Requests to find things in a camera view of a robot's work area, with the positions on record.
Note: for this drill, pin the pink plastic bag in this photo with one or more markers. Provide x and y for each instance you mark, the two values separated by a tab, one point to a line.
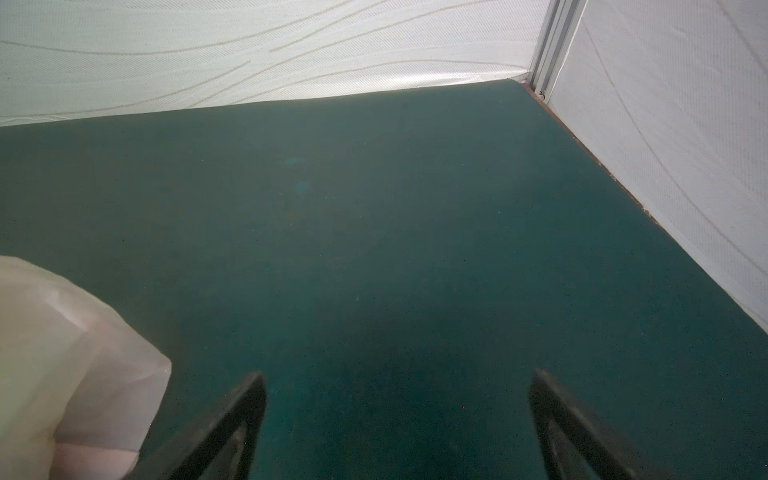
80	388

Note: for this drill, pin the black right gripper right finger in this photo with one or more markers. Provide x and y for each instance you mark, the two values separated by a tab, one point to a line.
575	441

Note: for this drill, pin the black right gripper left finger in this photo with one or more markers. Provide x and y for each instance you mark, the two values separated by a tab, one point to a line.
220	444

